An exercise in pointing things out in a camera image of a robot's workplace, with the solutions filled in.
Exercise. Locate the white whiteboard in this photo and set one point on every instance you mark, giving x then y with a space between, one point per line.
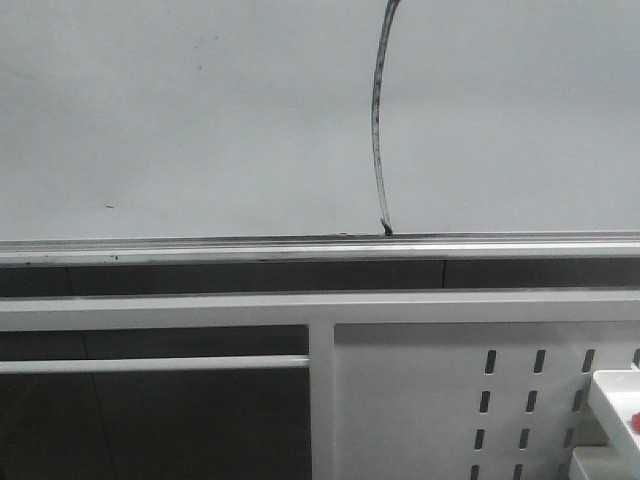
137 119

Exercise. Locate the white perforated metal panel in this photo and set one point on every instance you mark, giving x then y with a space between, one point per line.
470 401

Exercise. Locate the white plastic bin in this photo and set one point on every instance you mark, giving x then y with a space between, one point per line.
614 400
597 463

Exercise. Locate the small red object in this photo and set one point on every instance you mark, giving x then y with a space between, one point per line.
635 423

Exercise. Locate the lower white plastic bin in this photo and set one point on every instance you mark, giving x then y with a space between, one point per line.
597 463

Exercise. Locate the white metal frame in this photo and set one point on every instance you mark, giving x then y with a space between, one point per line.
212 387

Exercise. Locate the aluminium whiteboard tray rail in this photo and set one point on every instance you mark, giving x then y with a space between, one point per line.
330 248

